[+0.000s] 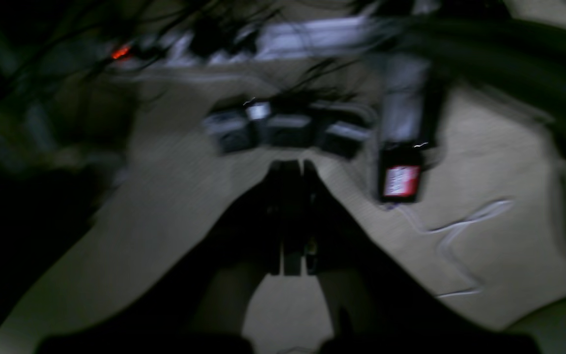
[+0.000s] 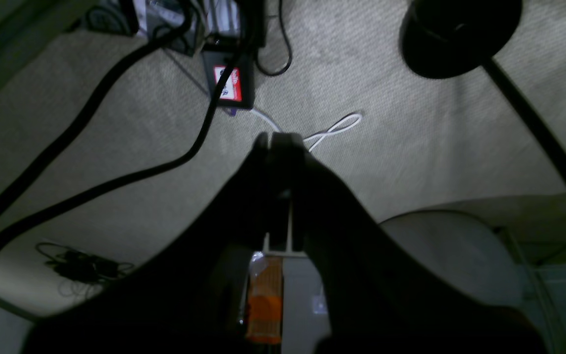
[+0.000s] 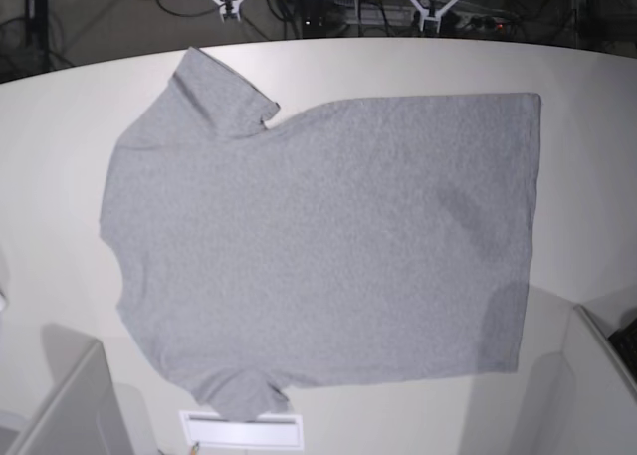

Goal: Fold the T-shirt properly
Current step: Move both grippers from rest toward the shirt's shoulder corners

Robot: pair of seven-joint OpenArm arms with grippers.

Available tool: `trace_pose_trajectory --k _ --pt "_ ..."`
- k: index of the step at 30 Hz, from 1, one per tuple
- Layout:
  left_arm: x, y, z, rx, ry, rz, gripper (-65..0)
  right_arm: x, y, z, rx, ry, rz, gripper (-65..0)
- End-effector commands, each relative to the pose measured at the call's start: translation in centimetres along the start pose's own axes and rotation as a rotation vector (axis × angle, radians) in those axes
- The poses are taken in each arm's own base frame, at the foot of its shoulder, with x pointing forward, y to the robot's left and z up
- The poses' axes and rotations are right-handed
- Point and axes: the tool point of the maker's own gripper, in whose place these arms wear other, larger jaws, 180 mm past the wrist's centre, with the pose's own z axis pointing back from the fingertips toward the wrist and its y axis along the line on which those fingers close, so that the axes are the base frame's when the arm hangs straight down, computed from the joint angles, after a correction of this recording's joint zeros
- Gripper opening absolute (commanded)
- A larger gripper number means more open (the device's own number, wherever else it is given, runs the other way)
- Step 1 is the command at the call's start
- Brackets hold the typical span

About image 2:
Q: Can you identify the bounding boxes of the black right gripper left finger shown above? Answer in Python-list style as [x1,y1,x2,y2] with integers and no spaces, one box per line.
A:
[23,133,269,354]

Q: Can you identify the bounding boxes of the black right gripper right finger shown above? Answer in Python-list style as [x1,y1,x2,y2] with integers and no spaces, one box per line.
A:
[284,134,547,354]

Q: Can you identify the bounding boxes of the black box red label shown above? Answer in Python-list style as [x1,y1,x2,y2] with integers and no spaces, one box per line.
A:
[202,50,256,110]

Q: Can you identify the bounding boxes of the black round lamp base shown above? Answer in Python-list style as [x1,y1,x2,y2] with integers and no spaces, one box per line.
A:
[399,0,523,79]

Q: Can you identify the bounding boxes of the orange ribbon cable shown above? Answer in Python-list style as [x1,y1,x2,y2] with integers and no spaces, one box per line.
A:
[245,252,283,344]

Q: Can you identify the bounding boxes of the small black cable bundle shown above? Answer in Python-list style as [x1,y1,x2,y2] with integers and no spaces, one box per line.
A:
[36,241,135,287]

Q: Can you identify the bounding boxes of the thick black cable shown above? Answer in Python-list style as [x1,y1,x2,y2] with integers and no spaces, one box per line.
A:
[0,0,264,354]

